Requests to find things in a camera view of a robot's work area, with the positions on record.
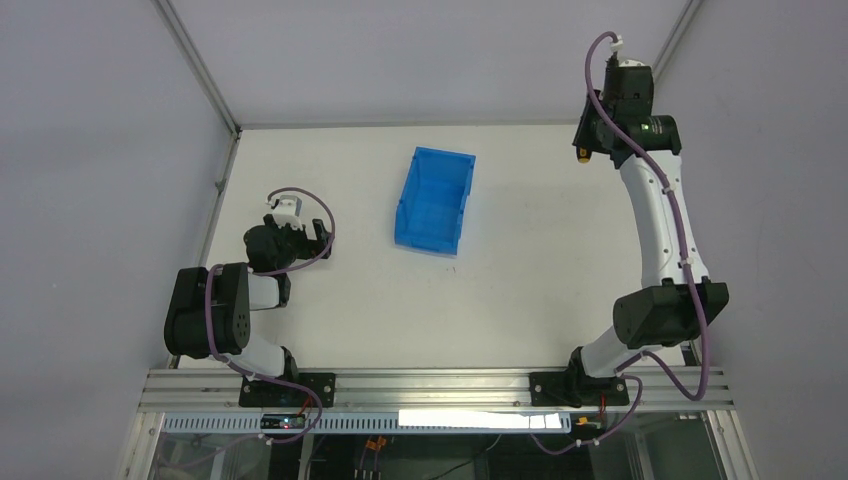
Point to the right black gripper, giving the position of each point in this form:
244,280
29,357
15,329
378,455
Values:
586,124

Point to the blue plastic bin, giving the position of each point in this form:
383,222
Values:
431,208

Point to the aluminium front rail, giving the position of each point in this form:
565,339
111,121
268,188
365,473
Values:
391,390

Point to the white slotted cable duct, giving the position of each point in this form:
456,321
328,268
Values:
406,421

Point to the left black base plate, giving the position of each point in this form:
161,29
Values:
262,394

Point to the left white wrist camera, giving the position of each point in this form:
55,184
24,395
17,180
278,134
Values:
285,212

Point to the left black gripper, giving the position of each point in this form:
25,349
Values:
312,238

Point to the green circuit board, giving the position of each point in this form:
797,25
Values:
280,422

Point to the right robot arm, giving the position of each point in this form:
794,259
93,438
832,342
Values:
677,299

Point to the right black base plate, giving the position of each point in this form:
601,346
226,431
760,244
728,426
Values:
563,391

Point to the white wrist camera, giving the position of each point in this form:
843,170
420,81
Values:
285,212
615,62

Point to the black yellow screwdriver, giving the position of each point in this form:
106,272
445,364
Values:
584,158

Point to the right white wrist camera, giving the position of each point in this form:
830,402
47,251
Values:
615,62

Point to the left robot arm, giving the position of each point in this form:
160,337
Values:
209,314

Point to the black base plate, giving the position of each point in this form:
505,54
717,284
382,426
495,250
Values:
262,394
563,391

